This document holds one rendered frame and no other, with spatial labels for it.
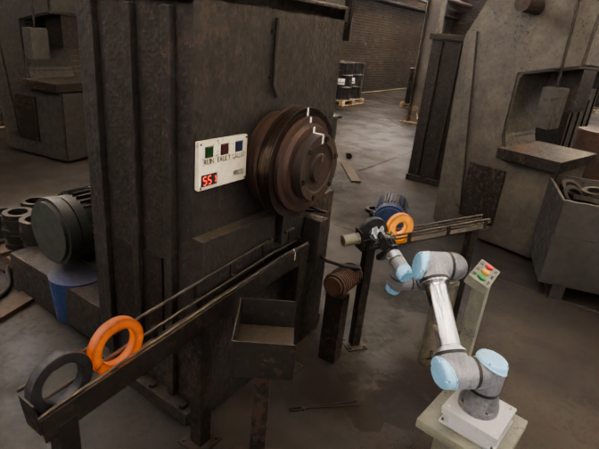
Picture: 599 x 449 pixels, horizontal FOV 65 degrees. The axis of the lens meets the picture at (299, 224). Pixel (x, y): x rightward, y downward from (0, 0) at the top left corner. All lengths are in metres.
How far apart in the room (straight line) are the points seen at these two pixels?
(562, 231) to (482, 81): 1.50
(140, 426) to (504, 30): 3.82
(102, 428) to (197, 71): 1.52
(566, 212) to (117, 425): 3.01
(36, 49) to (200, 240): 4.22
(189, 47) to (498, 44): 3.20
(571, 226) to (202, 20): 2.84
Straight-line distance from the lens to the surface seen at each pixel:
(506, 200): 4.45
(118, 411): 2.40
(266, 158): 1.84
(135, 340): 1.65
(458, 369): 1.83
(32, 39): 5.74
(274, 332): 1.77
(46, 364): 1.49
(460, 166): 4.58
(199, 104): 1.71
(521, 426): 2.16
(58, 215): 2.80
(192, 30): 1.67
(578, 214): 3.71
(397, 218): 2.51
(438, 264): 1.95
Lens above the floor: 1.63
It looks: 22 degrees down
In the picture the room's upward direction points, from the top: 6 degrees clockwise
